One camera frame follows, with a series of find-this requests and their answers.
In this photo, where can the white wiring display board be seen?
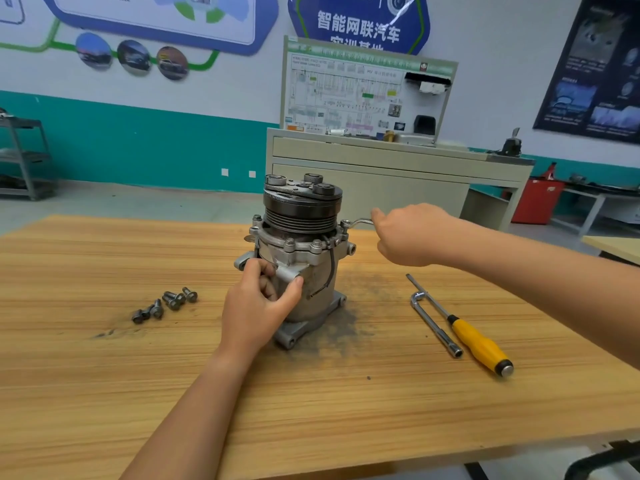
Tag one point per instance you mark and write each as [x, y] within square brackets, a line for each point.
[335, 90]

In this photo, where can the grey metal shelf cart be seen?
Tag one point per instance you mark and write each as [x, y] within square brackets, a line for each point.
[25, 155]

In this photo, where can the round photo wall decal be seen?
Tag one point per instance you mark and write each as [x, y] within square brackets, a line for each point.
[172, 63]
[94, 51]
[134, 57]

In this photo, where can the silver L-shaped socket wrench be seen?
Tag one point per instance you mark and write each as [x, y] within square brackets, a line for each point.
[435, 325]

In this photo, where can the blue rounded infographic panel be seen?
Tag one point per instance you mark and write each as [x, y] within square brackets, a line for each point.
[130, 10]

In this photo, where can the red cabinet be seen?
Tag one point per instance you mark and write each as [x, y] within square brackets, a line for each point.
[538, 202]

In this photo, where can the grey metal compressor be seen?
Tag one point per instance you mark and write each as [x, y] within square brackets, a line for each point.
[300, 245]

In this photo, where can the blue hexagon wall sign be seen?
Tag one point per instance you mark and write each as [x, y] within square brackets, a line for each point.
[355, 15]

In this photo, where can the beige workbench cabinet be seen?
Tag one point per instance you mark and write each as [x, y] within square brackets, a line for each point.
[400, 175]

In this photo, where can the person's left forearm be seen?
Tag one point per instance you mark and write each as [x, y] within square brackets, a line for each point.
[185, 425]

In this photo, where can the silver combination wrench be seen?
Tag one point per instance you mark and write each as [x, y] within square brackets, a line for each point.
[358, 224]

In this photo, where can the white infographic wall panel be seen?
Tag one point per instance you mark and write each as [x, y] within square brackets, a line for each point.
[10, 7]

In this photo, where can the wooden side table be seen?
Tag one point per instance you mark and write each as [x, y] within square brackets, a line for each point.
[618, 250]

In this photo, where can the dark wall poster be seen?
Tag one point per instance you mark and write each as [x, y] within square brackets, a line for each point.
[595, 70]

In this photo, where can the person's right hand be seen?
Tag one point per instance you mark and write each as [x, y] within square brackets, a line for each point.
[418, 235]

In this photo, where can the small black device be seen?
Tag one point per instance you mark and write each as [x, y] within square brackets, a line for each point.
[510, 146]

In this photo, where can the person's right forearm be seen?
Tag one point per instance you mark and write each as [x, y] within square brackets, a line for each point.
[555, 285]

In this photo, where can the person's left hand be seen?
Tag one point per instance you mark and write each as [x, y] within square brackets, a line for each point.
[250, 315]

